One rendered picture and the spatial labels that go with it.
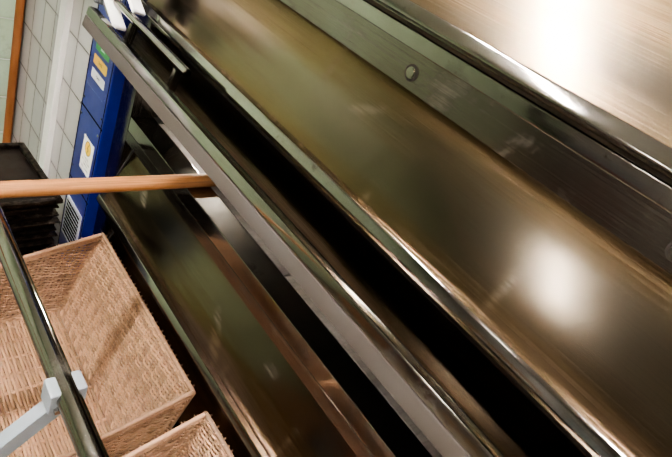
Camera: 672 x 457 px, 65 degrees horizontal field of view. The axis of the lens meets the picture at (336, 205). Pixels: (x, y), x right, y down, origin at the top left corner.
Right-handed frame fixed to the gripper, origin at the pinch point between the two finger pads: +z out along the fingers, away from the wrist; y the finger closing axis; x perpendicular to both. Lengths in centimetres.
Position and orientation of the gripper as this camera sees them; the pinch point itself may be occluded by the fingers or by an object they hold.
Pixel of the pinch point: (124, 8)
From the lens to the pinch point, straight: 123.2
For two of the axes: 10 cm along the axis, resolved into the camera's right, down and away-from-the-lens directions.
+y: -8.2, 3.6, 4.6
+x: -4.7, 0.6, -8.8
